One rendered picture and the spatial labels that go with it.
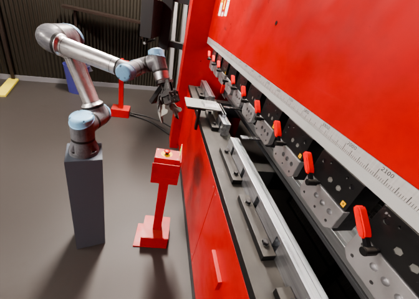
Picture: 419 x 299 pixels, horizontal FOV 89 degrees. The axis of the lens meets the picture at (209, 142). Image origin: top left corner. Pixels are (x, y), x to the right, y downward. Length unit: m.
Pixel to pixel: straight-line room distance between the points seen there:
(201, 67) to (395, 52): 2.05
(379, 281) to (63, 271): 1.67
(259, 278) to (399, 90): 0.67
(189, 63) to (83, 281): 2.05
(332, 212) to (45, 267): 1.70
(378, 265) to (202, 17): 2.24
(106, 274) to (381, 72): 1.74
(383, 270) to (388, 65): 0.42
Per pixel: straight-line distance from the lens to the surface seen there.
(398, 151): 0.56
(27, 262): 1.95
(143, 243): 1.83
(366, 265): 0.62
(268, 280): 0.88
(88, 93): 1.35
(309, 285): 0.83
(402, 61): 0.60
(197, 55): 2.44
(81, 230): 1.75
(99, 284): 1.76
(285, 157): 0.80
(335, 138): 0.66
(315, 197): 0.70
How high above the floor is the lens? 1.58
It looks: 30 degrees down
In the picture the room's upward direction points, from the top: 15 degrees clockwise
